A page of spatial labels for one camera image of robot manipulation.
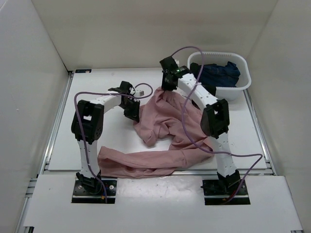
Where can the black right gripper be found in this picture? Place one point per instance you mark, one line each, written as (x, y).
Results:
(164, 87)

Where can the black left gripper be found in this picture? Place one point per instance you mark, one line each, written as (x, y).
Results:
(133, 114)

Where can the pink trousers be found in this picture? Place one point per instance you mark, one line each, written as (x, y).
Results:
(165, 115)

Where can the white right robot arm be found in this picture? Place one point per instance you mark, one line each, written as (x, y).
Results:
(215, 117)

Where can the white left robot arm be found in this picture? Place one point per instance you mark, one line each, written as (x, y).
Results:
(87, 127)

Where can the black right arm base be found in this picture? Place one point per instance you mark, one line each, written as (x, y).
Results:
(216, 193)

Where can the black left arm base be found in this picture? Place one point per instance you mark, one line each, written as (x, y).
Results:
(83, 194)

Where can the black garment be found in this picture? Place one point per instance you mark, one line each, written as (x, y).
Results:
(206, 80)

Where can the blue denim garment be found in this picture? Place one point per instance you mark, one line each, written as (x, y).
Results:
(225, 76)

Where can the white plastic basket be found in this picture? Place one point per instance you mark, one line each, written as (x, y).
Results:
(221, 58)

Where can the blue label sticker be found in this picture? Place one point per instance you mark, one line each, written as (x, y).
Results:
(83, 70)

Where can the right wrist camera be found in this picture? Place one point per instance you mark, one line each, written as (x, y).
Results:
(168, 64)

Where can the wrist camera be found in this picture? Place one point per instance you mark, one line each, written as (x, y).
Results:
(128, 89)
(168, 64)

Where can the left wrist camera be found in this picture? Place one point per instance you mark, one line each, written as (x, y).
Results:
(128, 89)

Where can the aluminium table edge rail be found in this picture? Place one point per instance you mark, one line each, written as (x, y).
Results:
(259, 132)

